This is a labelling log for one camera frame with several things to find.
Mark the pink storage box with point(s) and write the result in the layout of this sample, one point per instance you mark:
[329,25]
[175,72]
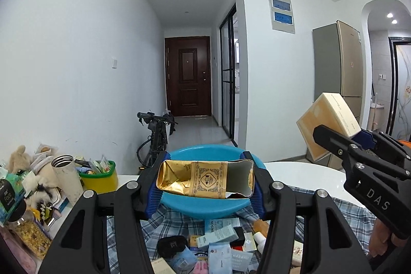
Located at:
[12,251]

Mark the blue plastic basin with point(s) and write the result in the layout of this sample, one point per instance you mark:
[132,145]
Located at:
[205,208]

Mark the gold cardboard box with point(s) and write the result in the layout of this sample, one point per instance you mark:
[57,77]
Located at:
[205,179]

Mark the white sachet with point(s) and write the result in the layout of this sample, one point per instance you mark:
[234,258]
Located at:
[220,258]

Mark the white wall switch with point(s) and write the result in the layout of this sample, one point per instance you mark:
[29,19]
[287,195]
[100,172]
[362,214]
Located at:
[114,63]

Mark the black pouch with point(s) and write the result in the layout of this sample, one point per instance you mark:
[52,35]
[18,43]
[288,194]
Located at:
[171,245]

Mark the black small box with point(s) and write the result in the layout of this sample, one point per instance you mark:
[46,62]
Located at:
[239,234]

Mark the flower print glass door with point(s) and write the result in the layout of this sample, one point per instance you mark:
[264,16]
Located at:
[403,84]

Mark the yellow green bucket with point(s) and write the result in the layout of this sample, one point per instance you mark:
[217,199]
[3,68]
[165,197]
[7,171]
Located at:
[99,182]

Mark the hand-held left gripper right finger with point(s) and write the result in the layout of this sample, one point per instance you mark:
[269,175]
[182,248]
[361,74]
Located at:
[258,200]

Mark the beige plush toy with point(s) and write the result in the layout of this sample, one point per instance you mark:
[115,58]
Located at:
[19,160]

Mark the black framed sliding door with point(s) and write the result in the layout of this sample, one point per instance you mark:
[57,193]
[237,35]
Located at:
[228,75]

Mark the light blue carton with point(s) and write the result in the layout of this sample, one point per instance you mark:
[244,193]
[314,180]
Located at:
[213,224]

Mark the black bicycle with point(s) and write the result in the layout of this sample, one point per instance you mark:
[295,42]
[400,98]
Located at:
[157,139]

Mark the white tube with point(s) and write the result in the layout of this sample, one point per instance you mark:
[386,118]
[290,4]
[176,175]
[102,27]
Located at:
[260,243]

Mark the pale teal carton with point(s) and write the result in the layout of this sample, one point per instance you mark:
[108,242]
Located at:
[215,237]

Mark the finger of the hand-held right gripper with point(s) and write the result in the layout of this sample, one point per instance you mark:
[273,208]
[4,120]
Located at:
[364,139]
[334,140]

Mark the beige cardboard box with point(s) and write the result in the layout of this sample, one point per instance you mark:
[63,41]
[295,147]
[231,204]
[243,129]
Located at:
[321,118]

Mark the white thermos bottle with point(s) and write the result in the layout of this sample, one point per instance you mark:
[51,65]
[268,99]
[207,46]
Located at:
[67,181]

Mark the beige small carton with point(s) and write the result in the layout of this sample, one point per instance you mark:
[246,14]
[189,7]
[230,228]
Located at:
[160,266]

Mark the light blue packet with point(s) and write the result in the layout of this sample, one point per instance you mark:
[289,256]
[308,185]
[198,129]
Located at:
[183,261]

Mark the cream printed packet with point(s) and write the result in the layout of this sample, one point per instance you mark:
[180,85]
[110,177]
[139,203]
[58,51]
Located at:
[298,253]

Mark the pink small holder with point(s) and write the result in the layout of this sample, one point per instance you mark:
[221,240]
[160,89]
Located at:
[200,268]

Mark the wrapped bun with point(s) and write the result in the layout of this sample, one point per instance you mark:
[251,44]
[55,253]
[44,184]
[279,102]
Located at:
[45,150]

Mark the person's right hand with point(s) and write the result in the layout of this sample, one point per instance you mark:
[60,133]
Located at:
[380,235]

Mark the teal tissue pack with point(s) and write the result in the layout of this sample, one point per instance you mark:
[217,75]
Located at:
[9,197]

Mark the white black plush toy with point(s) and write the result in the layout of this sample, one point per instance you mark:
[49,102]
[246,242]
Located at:
[37,185]

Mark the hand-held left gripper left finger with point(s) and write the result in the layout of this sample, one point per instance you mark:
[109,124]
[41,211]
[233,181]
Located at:
[152,200]

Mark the pile of small sachets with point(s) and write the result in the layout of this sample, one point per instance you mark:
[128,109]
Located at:
[96,166]

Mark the gold grey refrigerator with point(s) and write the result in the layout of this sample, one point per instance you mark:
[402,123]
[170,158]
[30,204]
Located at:
[334,65]

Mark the glass jar black lid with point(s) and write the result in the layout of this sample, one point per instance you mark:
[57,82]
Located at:
[30,234]

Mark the brown entrance door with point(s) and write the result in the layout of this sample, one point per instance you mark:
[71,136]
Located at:
[188,78]

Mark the wall electrical panel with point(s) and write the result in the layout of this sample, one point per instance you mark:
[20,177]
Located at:
[282,12]

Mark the blue plaid cloth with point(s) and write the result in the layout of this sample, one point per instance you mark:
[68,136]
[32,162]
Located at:
[353,213]

